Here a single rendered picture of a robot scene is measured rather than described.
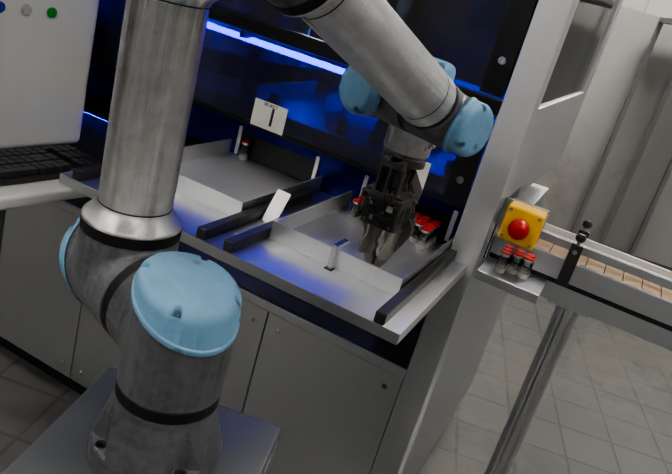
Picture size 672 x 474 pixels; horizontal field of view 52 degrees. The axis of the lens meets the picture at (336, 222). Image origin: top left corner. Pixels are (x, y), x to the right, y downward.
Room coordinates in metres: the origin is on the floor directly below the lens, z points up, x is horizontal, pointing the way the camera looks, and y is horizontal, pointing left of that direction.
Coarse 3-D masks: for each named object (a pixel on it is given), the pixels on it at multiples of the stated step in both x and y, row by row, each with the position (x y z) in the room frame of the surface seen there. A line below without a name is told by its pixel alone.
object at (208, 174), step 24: (216, 144) 1.55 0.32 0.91; (192, 168) 1.41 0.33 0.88; (216, 168) 1.45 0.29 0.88; (240, 168) 1.50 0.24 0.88; (264, 168) 1.55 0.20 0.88; (192, 192) 1.24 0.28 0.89; (216, 192) 1.22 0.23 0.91; (240, 192) 1.34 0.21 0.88; (264, 192) 1.38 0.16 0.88; (288, 192) 1.37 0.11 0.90
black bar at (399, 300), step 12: (444, 252) 1.29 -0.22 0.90; (456, 252) 1.31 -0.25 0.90; (432, 264) 1.20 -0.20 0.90; (444, 264) 1.23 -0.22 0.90; (420, 276) 1.13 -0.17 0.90; (432, 276) 1.16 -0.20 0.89; (408, 288) 1.06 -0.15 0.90; (420, 288) 1.10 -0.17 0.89; (396, 300) 1.00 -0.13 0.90; (408, 300) 1.04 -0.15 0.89; (384, 312) 0.95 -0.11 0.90; (396, 312) 0.99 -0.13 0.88; (384, 324) 0.94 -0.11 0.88
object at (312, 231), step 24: (288, 216) 1.19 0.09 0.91; (312, 216) 1.30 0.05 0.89; (336, 216) 1.36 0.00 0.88; (288, 240) 1.14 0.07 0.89; (312, 240) 1.12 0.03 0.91; (336, 240) 1.23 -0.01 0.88; (408, 240) 1.35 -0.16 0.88; (336, 264) 1.10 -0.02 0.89; (360, 264) 1.09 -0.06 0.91; (384, 264) 1.18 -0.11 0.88; (408, 264) 1.21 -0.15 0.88; (384, 288) 1.07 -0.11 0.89
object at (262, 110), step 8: (256, 104) 1.50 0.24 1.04; (264, 104) 1.49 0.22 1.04; (272, 104) 1.49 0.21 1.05; (256, 112) 1.50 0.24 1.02; (264, 112) 1.49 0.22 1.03; (280, 112) 1.48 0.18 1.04; (256, 120) 1.50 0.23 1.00; (264, 120) 1.49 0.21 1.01; (272, 120) 1.48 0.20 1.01; (280, 120) 1.47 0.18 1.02; (264, 128) 1.49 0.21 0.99; (272, 128) 1.48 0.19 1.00; (280, 128) 1.47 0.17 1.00
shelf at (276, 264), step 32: (96, 192) 1.14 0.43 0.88; (320, 192) 1.50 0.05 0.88; (192, 224) 1.12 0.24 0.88; (224, 256) 1.04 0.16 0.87; (256, 256) 1.06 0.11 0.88; (288, 256) 1.10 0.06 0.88; (288, 288) 1.00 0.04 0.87; (320, 288) 1.01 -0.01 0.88; (352, 288) 1.04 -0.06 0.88; (448, 288) 1.19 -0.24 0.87; (352, 320) 0.96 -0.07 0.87; (416, 320) 1.01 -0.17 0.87
